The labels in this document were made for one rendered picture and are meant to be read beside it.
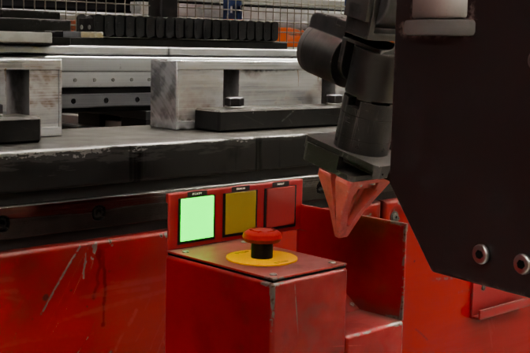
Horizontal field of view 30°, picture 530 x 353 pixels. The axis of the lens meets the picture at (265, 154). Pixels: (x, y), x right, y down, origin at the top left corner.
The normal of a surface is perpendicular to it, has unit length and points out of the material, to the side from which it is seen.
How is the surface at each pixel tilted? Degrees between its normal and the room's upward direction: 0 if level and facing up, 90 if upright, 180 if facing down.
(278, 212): 90
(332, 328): 90
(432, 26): 90
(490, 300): 90
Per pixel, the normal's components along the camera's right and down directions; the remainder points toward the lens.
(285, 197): 0.70, 0.10
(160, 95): -0.74, 0.06
